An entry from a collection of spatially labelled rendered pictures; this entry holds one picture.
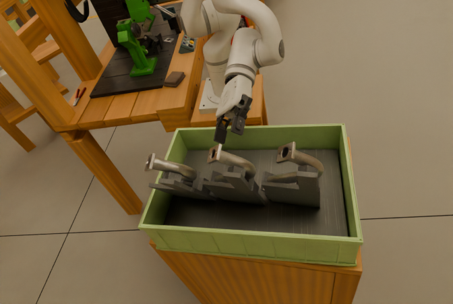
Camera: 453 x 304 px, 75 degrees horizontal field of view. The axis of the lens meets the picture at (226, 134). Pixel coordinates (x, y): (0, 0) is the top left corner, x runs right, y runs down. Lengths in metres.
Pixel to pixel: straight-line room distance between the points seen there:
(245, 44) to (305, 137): 0.43
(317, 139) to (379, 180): 1.08
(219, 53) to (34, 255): 1.91
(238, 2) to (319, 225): 0.66
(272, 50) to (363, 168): 1.52
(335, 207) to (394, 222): 1.03
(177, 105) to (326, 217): 0.80
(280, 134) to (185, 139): 0.38
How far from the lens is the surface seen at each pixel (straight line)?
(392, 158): 2.27
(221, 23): 1.17
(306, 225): 0.96
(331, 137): 1.10
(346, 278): 1.04
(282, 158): 0.68
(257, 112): 1.29
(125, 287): 2.03
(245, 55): 0.81
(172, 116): 1.41
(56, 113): 1.62
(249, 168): 0.75
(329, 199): 1.01
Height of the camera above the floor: 1.70
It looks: 44 degrees down
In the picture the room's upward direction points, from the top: 16 degrees counter-clockwise
